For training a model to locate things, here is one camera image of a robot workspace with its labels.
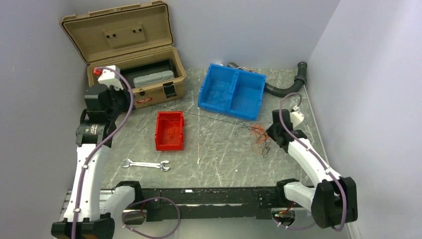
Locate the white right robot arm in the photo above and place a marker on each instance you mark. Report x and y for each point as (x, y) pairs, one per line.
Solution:
(332, 199)

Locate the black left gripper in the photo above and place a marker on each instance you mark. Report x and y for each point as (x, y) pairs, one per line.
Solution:
(125, 94)

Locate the blue plastic divided bin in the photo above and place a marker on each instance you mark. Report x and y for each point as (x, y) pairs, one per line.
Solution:
(232, 92)

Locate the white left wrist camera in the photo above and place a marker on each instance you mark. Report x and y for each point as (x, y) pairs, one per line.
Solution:
(108, 78)

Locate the tan plastic toolbox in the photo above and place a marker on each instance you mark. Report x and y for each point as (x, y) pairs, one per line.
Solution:
(135, 38)

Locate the red plastic bin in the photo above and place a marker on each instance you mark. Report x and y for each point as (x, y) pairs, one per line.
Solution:
(169, 134)

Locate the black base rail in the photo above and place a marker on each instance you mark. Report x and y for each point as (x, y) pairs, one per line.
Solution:
(158, 204)

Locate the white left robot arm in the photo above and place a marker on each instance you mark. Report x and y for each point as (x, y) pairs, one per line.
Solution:
(85, 216)

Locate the silver open-end wrench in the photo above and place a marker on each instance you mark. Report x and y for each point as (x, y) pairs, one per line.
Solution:
(161, 165)

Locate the grey case in toolbox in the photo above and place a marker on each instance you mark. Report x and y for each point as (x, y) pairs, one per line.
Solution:
(153, 78)

